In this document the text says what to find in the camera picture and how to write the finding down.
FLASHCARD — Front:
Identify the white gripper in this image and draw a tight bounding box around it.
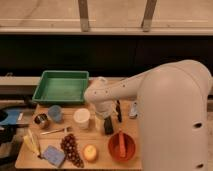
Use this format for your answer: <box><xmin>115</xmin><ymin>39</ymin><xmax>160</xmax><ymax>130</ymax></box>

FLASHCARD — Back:
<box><xmin>95</xmin><ymin>101</ymin><xmax>113</xmax><ymax>132</ymax></box>

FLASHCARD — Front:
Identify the white paper cup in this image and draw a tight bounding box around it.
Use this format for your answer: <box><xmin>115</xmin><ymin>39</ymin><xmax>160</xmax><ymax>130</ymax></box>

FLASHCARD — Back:
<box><xmin>73</xmin><ymin>108</ymin><xmax>90</xmax><ymax>129</ymax></box>

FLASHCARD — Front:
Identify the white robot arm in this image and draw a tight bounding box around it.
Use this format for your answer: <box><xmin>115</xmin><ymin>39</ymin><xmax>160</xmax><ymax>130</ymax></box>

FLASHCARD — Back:
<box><xmin>84</xmin><ymin>60</ymin><xmax>213</xmax><ymax>171</ymax></box>

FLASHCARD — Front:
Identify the blue plastic cup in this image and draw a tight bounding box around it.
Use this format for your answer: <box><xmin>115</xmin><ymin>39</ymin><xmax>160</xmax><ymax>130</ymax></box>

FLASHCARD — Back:
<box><xmin>48</xmin><ymin>105</ymin><xmax>62</xmax><ymax>123</ymax></box>

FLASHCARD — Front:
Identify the small metal cup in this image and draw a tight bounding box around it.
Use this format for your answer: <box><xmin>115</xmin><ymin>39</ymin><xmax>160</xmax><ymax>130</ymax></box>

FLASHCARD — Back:
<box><xmin>34</xmin><ymin>114</ymin><xmax>49</xmax><ymax>129</ymax></box>

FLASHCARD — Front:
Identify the crumpled blue white cloth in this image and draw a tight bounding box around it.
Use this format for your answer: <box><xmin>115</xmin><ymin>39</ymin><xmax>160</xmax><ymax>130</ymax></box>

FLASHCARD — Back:
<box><xmin>129</xmin><ymin>102</ymin><xmax>138</xmax><ymax>119</ymax></box>

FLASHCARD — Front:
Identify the orange bowl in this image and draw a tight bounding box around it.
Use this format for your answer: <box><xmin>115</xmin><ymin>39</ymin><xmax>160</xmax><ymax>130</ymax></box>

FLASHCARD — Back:
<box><xmin>108</xmin><ymin>132</ymin><xmax>136</xmax><ymax>162</ymax></box>

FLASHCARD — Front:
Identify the orange carrot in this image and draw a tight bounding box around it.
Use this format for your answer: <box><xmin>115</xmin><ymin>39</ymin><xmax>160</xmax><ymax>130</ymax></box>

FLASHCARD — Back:
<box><xmin>119</xmin><ymin>130</ymin><xmax>126</xmax><ymax>158</ymax></box>

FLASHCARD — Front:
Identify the yellow apple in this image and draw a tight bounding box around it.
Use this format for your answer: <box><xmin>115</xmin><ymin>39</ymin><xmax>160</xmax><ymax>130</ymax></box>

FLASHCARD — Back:
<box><xmin>83</xmin><ymin>144</ymin><xmax>98</xmax><ymax>162</ymax></box>

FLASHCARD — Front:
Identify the bunch of red grapes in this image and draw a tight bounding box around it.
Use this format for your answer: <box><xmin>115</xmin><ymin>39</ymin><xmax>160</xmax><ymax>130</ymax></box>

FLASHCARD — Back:
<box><xmin>60</xmin><ymin>133</ymin><xmax>84</xmax><ymax>168</ymax></box>

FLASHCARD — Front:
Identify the green plastic tray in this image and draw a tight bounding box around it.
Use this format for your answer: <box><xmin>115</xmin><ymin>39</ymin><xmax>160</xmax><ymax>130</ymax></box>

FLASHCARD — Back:
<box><xmin>33</xmin><ymin>70</ymin><xmax>89</xmax><ymax>105</ymax></box>

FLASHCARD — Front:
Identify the blue sponge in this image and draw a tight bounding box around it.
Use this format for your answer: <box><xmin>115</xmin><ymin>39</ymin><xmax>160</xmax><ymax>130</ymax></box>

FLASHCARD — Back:
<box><xmin>42</xmin><ymin>146</ymin><xmax>65</xmax><ymax>167</ymax></box>

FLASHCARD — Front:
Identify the yellow banana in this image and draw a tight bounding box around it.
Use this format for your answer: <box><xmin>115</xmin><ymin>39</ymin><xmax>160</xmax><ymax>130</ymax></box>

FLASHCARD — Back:
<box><xmin>23</xmin><ymin>130</ymin><xmax>41</xmax><ymax>158</ymax></box>

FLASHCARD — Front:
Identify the blue black device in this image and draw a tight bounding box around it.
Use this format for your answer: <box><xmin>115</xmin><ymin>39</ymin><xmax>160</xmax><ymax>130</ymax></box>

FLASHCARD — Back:
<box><xmin>0</xmin><ymin>108</ymin><xmax>34</xmax><ymax>127</ymax></box>

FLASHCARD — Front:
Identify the black handled knife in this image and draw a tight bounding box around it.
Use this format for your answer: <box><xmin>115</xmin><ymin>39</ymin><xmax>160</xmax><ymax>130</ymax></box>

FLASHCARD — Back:
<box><xmin>116</xmin><ymin>100</ymin><xmax>122</xmax><ymax>122</ymax></box>

